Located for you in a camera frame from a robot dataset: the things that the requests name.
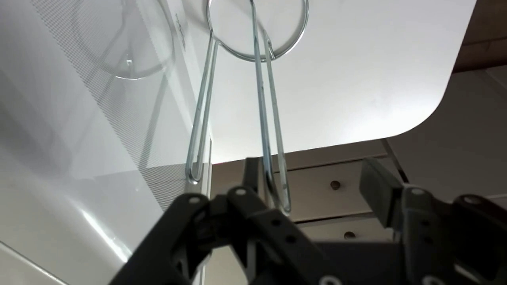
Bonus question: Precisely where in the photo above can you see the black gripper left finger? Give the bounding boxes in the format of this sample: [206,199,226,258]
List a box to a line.
[108,156,345,285]

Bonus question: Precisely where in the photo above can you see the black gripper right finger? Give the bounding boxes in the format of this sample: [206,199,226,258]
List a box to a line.
[361,156,507,285]

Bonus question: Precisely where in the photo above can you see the silver wire paper towel stand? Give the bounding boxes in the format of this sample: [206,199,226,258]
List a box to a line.
[184,0,312,215]

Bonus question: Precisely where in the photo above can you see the beige drawer cabinet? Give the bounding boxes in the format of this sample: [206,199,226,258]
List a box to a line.
[211,139,410,247]

